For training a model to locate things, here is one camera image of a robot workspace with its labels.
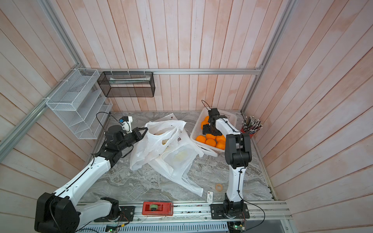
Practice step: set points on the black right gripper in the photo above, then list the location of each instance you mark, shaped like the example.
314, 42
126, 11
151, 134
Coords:
206, 130

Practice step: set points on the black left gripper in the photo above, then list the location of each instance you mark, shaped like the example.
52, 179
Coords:
136, 131

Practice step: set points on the white printed plastic bag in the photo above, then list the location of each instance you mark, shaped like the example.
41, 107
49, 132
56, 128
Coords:
159, 136

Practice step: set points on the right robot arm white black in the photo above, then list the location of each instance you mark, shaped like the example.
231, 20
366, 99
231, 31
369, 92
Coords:
238, 155

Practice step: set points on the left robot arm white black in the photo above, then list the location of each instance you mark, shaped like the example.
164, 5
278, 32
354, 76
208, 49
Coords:
57, 212

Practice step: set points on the orange mandarin back right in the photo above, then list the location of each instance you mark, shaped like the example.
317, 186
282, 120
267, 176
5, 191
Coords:
205, 122

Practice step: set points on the orange mandarin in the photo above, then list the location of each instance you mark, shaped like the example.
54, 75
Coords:
220, 145
205, 122
201, 139
211, 142

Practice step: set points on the orange mandarin centre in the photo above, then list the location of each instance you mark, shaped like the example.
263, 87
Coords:
211, 142

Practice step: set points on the orange mandarin left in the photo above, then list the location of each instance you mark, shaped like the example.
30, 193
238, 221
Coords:
201, 139

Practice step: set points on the orange mandarin middle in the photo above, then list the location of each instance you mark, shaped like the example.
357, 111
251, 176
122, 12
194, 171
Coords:
220, 145

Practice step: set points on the white plastic perforated basket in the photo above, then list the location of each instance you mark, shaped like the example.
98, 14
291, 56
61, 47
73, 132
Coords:
227, 126

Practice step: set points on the red metal pencil bucket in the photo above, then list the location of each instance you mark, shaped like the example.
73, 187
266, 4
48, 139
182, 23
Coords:
248, 132

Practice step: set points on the small white card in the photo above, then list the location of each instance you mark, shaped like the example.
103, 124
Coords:
209, 197

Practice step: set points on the red tape dispenser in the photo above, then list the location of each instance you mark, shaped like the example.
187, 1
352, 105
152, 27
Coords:
157, 209

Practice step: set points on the black wire mesh basket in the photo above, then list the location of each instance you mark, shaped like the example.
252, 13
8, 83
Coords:
127, 84

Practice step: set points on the white wire mesh shelf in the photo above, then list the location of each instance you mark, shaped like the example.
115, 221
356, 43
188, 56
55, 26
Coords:
81, 106

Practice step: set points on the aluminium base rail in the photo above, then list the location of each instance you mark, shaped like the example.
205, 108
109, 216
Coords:
199, 217

